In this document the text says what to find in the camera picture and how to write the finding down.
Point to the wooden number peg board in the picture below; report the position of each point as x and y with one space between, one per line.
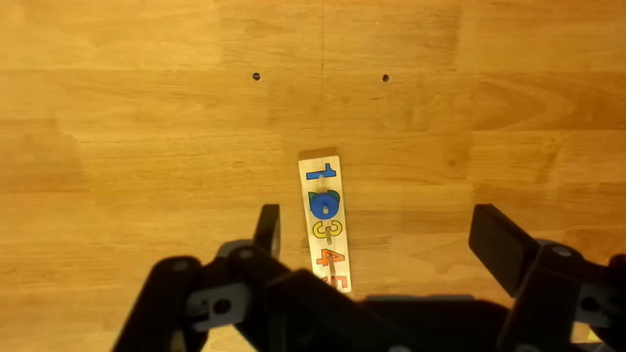
325 219

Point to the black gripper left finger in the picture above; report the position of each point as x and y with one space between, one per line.
245 286

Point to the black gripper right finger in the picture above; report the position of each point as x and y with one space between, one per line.
552 284

